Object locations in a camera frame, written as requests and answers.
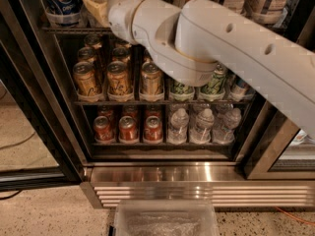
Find blue pepsi can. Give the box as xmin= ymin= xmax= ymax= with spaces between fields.
xmin=45 ymin=0 xmax=82 ymax=27

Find water bottle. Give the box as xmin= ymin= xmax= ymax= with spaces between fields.
xmin=213 ymin=108 xmax=241 ymax=145
xmin=167 ymin=108 xmax=189 ymax=145
xmin=189 ymin=108 xmax=215 ymax=145

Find orange can front middle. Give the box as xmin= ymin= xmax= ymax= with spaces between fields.
xmin=107 ymin=61 xmax=131 ymax=95

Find red can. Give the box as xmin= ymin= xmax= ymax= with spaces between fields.
xmin=119 ymin=116 xmax=138 ymax=141
xmin=144 ymin=116 xmax=162 ymax=143
xmin=94 ymin=116 xmax=114 ymax=141

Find orange can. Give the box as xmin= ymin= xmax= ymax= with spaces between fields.
xmin=141 ymin=62 xmax=162 ymax=95
xmin=77 ymin=46 xmax=96 ymax=63
xmin=143 ymin=49 xmax=153 ymax=62
xmin=112 ymin=46 xmax=131 ymax=63
xmin=107 ymin=61 xmax=131 ymax=95
xmin=73 ymin=62 xmax=99 ymax=96

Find orange can front right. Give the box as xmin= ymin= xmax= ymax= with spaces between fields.
xmin=141 ymin=62 xmax=162 ymax=95

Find black cable on floor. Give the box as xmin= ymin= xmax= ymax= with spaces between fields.
xmin=0 ymin=189 xmax=24 ymax=202

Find open glass fridge door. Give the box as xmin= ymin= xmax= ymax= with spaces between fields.
xmin=244 ymin=102 xmax=315 ymax=180

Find blue silver can front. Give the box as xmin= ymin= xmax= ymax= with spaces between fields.
xmin=230 ymin=78 xmax=250 ymax=95

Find red can front middle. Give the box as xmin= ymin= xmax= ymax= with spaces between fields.
xmin=119 ymin=116 xmax=138 ymax=141

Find green can front right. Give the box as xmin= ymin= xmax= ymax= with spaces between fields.
xmin=201 ymin=64 xmax=227 ymax=95

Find orange can front left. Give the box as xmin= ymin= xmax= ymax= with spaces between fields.
xmin=73 ymin=62 xmax=99 ymax=96

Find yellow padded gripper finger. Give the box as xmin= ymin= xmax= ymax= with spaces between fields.
xmin=82 ymin=0 xmax=109 ymax=28

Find water bottle left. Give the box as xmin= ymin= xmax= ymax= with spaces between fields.
xmin=167 ymin=108 xmax=189 ymax=145

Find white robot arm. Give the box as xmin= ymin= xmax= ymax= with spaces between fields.
xmin=83 ymin=0 xmax=315 ymax=138

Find orange cable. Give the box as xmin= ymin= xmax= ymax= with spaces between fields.
xmin=275 ymin=206 xmax=315 ymax=227

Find clear plastic bin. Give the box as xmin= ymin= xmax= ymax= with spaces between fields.
xmin=114 ymin=200 xmax=220 ymax=236

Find red can front right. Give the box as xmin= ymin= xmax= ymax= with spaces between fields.
xmin=144 ymin=116 xmax=162 ymax=143

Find water bottle middle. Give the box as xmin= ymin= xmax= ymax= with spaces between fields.
xmin=189 ymin=108 xmax=215 ymax=145

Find white grey can right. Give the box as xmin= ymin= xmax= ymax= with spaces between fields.
xmin=245 ymin=0 xmax=287 ymax=25

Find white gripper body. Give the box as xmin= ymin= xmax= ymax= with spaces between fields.
xmin=106 ymin=0 xmax=155 ymax=45

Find green can front left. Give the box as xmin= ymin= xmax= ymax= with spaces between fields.
xmin=170 ymin=80 xmax=193 ymax=95

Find water bottle right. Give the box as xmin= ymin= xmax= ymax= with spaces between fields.
xmin=213 ymin=108 xmax=241 ymax=145

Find red can front left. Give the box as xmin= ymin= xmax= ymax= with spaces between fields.
xmin=94 ymin=116 xmax=114 ymax=141

